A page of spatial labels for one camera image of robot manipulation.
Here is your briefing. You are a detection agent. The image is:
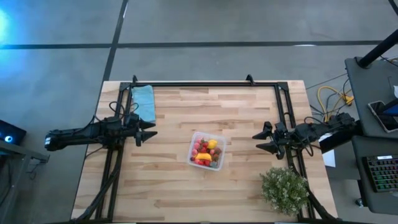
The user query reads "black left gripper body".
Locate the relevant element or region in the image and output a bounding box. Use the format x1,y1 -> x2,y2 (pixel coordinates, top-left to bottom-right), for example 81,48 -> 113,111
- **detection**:
121,123 -> 141,146

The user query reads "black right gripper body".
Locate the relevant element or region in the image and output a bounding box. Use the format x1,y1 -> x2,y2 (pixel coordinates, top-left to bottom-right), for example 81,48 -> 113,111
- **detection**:
272,129 -> 296,149

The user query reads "clear plastic tupperware container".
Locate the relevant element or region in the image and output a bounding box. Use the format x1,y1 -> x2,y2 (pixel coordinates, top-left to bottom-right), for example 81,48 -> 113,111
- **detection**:
186,131 -> 227,172

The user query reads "teal folded cloth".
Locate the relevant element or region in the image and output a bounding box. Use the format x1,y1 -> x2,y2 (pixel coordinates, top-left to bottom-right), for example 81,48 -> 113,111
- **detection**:
131,84 -> 157,123

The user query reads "green bushy potted plant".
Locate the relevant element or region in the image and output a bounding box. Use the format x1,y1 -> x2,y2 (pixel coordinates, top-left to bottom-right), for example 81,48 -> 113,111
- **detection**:
259,166 -> 311,218

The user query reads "white paper sheet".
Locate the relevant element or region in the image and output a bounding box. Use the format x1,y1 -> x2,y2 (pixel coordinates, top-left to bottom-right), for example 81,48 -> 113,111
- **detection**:
322,133 -> 337,169

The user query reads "black controller box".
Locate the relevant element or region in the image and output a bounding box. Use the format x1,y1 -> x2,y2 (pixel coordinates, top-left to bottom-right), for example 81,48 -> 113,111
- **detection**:
318,124 -> 364,154

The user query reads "grey desk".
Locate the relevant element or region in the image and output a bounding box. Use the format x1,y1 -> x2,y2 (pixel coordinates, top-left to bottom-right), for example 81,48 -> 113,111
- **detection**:
344,55 -> 398,139
351,135 -> 398,216

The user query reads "black smartphone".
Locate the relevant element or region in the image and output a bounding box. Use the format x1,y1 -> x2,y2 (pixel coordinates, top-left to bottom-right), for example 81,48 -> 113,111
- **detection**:
367,100 -> 398,134

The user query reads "black backlit keyboard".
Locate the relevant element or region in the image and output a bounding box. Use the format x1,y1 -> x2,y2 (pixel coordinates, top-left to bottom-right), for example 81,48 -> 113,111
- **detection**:
361,154 -> 398,194

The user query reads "grey side stand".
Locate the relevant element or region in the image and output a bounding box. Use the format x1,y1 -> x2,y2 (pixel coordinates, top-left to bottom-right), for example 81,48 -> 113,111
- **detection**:
0,139 -> 51,224

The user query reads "black box with blue light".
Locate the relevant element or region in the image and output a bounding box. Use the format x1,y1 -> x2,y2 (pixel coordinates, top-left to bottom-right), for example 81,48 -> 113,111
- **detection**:
0,119 -> 27,146

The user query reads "black pole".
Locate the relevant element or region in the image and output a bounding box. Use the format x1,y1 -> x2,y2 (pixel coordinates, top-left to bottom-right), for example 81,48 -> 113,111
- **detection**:
356,28 -> 398,69

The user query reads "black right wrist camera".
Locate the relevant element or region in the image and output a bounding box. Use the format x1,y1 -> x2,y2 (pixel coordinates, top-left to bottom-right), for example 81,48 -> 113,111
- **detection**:
274,121 -> 289,134

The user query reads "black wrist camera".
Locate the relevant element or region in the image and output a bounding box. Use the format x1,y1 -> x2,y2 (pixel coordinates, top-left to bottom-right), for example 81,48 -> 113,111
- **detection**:
274,121 -> 289,134
124,112 -> 141,125

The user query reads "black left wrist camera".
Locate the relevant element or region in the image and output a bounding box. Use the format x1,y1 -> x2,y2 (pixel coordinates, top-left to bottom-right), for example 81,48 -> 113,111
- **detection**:
124,112 -> 141,125

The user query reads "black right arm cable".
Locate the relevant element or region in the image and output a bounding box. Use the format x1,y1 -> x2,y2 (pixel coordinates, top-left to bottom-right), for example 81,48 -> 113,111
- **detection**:
281,111 -> 349,158

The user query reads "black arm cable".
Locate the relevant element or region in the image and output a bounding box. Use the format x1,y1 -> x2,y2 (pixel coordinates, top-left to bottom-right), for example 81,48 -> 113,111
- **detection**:
281,111 -> 349,158
83,100 -> 140,125

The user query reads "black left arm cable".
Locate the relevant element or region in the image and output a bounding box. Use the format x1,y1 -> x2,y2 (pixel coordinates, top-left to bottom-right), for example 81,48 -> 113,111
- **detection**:
83,100 -> 140,125

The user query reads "black metal table frame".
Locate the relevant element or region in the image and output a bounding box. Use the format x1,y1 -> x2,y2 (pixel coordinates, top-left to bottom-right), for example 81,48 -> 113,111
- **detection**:
70,73 -> 338,224

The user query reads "yellow floor cable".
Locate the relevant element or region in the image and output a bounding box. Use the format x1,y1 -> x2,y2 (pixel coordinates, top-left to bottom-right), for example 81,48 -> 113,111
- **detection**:
316,86 -> 355,122

